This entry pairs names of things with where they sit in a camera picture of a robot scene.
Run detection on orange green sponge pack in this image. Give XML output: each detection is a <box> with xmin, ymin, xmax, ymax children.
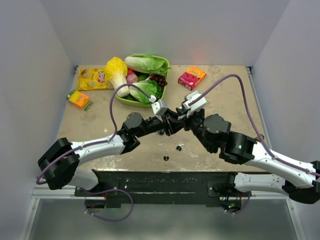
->
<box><xmin>66</xmin><ymin>89</ymin><xmax>94</xmax><ymax>112</ymax></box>

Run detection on purple cable loop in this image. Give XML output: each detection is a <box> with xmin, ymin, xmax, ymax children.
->
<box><xmin>79</xmin><ymin>187</ymin><xmax>134</xmax><ymax>222</ymax></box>
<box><xmin>223</xmin><ymin>192</ymin><xmax>252</xmax><ymax>215</ymax></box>

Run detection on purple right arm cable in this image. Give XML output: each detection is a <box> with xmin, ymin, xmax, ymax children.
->
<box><xmin>188</xmin><ymin>73</ymin><xmax>320</xmax><ymax>177</ymax></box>

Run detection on red tomato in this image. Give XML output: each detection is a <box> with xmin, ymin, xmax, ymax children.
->
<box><xmin>127</xmin><ymin>69</ymin><xmax>135</xmax><ymax>75</ymax></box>

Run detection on pink orange snack box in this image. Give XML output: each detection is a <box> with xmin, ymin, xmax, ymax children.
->
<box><xmin>177</xmin><ymin>66</ymin><xmax>207</xmax><ymax>91</ymax></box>

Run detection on dark red grapes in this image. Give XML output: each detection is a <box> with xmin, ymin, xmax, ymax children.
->
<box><xmin>149</xmin><ymin>74</ymin><xmax>168</xmax><ymax>88</ymax></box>

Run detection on yellow napa cabbage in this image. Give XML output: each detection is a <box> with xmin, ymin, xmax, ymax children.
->
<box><xmin>104</xmin><ymin>57</ymin><xmax>128</xmax><ymax>90</ymax></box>

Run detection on red onion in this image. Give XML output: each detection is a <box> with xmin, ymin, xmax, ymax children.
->
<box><xmin>126</xmin><ymin>73</ymin><xmax>138</xmax><ymax>84</ymax></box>

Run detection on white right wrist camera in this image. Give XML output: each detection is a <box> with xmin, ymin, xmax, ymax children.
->
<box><xmin>182</xmin><ymin>90</ymin><xmax>207</xmax><ymax>118</ymax></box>

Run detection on purple cable loop front right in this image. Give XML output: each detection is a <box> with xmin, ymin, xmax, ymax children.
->
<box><xmin>223</xmin><ymin>192</ymin><xmax>252</xmax><ymax>215</ymax></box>

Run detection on green glass bottle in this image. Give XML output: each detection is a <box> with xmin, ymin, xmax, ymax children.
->
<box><xmin>255</xmin><ymin>134</ymin><xmax>265</xmax><ymax>142</ymax></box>

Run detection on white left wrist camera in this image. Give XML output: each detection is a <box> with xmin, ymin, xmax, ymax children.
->
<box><xmin>149</xmin><ymin>95</ymin><xmax>168</xmax><ymax>118</ymax></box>

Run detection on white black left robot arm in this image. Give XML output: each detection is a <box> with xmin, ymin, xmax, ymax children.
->
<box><xmin>37</xmin><ymin>109</ymin><xmax>182</xmax><ymax>196</ymax></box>

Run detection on green lettuce front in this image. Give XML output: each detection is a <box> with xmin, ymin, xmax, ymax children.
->
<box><xmin>128</xmin><ymin>79</ymin><xmax>163</xmax><ymax>105</ymax></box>

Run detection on green lettuce back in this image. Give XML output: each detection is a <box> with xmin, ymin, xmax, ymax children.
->
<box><xmin>124</xmin><ymin>55</ymin><xmax>170</xmax><ymax>76</ymax></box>

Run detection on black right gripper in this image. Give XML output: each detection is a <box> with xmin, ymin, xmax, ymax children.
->
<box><xmin>176</xmin><ymin>104</ymin><xmax>215</xmax><ymax>152</ymax></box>

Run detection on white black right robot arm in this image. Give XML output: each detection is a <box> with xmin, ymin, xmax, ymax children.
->
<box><xmin>176</xmin><ymin>107</ymin><xmax>320</xmax><ymax>204</ymax></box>

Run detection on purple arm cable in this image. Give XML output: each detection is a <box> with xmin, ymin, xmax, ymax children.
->
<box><xmin>188</xmin><ymin>73</ymin><xmax>320</xmax><ymax>177</ymax></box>
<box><xmin>36</xmin><ymin>83</ymin><xmax>153</xmax><ymax>185</ymax></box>

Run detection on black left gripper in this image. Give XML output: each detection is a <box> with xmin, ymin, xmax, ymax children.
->
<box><xmin>135</xmin><ymin>108</ymin><xmax>183</xmax><ymax>138</ymax></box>

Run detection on green plastic bowl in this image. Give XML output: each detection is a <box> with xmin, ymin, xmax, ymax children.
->
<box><xmin>116</xmin><ymin>54</ymin><xmax>170</xmax><ymax>108</ymax></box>

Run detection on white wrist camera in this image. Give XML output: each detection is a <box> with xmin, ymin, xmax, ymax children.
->
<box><xmin>182</xmin><ymin>90</ymin><xmax>207</xmax><ymax>118</ymax></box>
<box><xmin>149</xmin><ymin>95</ymin><xmax>168</xmax><ymax>118</ymax></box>

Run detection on yellow Lays chips bag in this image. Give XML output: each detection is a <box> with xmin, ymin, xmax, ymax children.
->
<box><xmin>77</xmin><ymin>68</ymin><xmax>114</xmax><ymax>91</ymax></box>

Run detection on purple cable loop front left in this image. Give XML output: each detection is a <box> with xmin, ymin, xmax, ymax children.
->
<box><xmin>79</xmin><ymin>187</ymin><xmax>134</xmax><ymax>222</ymax></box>

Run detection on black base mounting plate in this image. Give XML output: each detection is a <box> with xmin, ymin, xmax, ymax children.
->
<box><xmin>74</xmin><ymin>170</ymin><xmax>249</xmax><ymax>208</ymax></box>

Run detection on green lettuce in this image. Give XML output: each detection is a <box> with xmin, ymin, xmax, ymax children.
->
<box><xmin>124</xmin><ymin>55</ymin><xmax>170</xmax><ymax>76</ymax></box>
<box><xmin>128</xmin><ymin>79</ymin><xmax>163</xmax><ymax>105</ymax></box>

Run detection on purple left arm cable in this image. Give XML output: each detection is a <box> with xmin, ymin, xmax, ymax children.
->
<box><xmin>36</xmin><ymin>83</ymin><xmax>153</xmax><ymax>185</ymax></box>

